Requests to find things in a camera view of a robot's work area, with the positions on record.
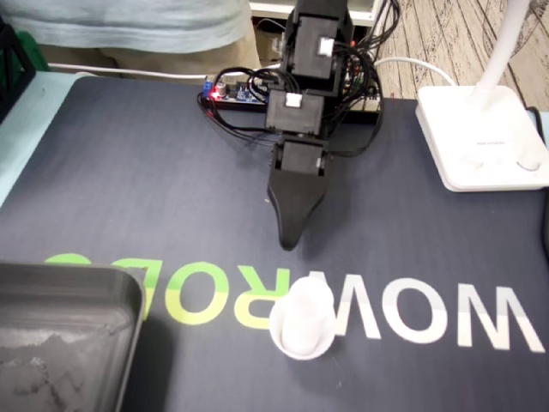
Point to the white desk lamp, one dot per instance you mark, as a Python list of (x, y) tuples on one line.
[(472, 137)]

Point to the black plastic tray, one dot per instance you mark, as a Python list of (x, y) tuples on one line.
[(64, 343)]

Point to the white plastic flanged cylinder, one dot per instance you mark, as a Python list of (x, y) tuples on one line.
[(300, 317)]

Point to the black gripper body with motor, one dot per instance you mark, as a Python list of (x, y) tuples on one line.
[(300, 156)]

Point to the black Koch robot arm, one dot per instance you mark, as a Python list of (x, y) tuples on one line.
[(309, 43)]

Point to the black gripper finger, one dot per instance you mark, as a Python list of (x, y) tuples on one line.
[(296, 201)]

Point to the person in light blue shirt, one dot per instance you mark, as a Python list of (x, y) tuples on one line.
[(128, 26)]

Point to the blue circuit board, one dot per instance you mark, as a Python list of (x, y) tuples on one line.
[(240, 94)]

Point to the green circuit board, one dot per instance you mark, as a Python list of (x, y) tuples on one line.
[(371, 102)]

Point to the dark grey WOWROBO mat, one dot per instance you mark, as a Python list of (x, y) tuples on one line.
[(128, 171)]

